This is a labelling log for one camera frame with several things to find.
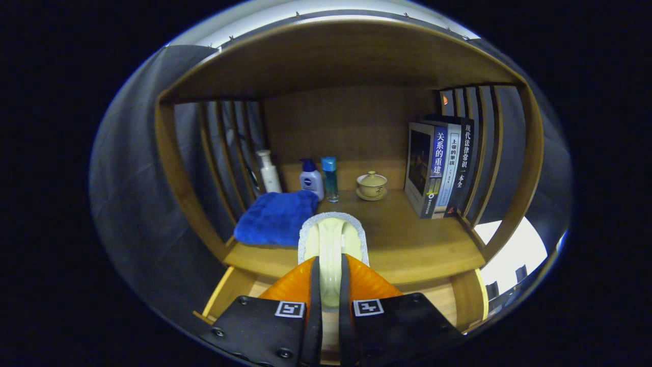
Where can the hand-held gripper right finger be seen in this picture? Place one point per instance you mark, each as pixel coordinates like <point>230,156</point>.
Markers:
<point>346,326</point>

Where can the wooden cabinet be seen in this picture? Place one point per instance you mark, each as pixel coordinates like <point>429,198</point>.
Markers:
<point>331,56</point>

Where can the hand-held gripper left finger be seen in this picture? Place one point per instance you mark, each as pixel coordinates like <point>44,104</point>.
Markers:
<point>315,316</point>

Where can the white bottle with blue cap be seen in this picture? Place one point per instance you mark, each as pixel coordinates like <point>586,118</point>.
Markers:
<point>310,181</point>

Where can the book with blue spine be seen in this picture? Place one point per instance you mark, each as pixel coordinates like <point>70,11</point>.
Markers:
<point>423,163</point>

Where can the book with black spine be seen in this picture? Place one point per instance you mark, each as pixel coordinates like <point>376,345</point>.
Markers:
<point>466,153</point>

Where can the book with pale spine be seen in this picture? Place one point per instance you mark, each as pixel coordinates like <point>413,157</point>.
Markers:
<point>451,163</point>

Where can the wooden drawer with black knob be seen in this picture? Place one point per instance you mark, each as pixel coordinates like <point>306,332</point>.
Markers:
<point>438,300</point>

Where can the teal blue bottle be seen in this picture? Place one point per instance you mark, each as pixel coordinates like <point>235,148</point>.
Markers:
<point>330,178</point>

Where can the white pump bottle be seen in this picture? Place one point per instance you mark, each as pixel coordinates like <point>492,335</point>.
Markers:
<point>270,178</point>

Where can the wooden countertop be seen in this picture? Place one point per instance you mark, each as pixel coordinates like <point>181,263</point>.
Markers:
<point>397,239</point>

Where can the beige lidded teacup with saucer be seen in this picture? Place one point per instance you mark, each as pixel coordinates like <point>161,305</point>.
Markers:
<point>372,184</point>

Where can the white side cabinet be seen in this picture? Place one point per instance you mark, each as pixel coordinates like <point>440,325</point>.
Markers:
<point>514,255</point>

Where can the blue towel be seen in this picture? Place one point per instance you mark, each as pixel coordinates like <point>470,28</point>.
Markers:
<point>275,219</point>

